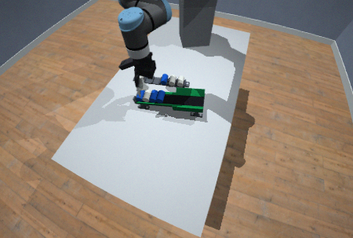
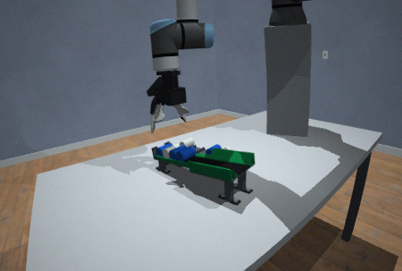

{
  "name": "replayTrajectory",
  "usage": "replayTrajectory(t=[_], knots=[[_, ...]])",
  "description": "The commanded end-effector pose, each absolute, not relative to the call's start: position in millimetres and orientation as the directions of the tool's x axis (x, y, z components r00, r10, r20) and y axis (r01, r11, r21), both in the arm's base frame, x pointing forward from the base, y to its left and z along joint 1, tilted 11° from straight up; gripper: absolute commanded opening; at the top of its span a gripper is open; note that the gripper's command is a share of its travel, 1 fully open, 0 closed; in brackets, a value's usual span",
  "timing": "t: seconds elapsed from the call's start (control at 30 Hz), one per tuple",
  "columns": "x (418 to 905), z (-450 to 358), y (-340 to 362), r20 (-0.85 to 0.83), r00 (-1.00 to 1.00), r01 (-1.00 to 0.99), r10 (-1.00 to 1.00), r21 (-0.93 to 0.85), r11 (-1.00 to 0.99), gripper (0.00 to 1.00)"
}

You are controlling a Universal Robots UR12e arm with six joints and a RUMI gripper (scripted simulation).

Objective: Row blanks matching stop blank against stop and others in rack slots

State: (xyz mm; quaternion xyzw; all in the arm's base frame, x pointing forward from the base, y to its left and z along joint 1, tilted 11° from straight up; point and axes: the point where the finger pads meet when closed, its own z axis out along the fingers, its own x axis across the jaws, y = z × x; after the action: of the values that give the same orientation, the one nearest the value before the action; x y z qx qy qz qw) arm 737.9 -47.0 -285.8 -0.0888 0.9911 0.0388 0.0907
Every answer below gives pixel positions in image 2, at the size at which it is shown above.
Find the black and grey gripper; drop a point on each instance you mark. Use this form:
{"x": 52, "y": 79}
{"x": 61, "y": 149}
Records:
{"x": 174, "y": 97}

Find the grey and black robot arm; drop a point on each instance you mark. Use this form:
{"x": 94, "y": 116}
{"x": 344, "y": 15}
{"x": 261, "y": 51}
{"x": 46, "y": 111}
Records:
{"x": 170, "y": 36}

